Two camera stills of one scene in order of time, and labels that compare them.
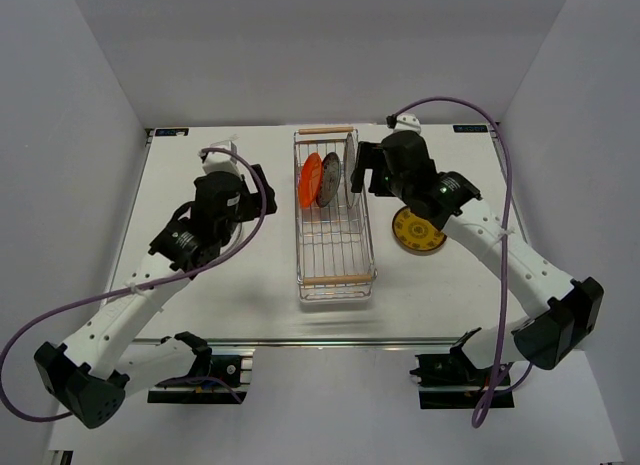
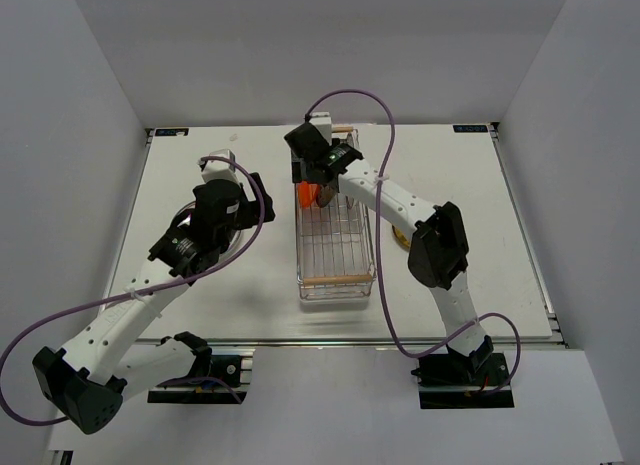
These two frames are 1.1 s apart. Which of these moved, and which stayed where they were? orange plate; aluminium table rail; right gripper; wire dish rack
Moved: right gripper
Stayed: aluminium table rail; wire dish rack; orange plate
